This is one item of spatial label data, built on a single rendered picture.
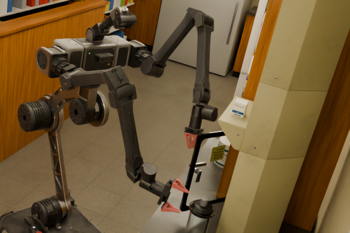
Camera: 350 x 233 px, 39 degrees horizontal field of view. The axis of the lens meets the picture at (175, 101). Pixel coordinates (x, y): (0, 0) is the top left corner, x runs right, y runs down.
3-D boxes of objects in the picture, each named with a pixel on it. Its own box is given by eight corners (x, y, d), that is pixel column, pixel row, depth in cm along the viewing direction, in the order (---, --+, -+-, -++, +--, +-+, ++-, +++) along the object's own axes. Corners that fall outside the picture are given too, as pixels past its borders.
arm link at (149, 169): (141, 165, 220) (125, 175, 215) (145, 149, 212) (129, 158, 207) (159, 184, 215) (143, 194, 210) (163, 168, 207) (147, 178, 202)
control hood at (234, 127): (254, 123, 227) (260, 103, 224) (239, 151, 199) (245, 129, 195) (230, 115, 230) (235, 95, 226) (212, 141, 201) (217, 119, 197)
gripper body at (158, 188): (169, 185, 206) (153, 177, 207) (160, 206, 209) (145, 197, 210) (174, 180, 212) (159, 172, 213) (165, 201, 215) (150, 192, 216)
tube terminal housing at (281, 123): (279, 225, 240) (330, 78, 210) (267, 266, 211) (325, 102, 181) (229, 207, 246) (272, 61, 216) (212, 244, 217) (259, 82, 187)
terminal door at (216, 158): (229, 199, 243) (251, 127, 227) (179, 212, 225) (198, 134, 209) (228, 198, 243) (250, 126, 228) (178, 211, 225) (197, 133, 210)
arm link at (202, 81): (206, 20, 251) (194, 13, 242) (215, 17, 247) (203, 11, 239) (202, 104, 244) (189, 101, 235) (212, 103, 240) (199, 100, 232)
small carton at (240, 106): (245, 114, 208) (248, 101, 206) (242, 118, 204) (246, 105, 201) (233, 110, 209) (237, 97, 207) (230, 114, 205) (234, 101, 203)
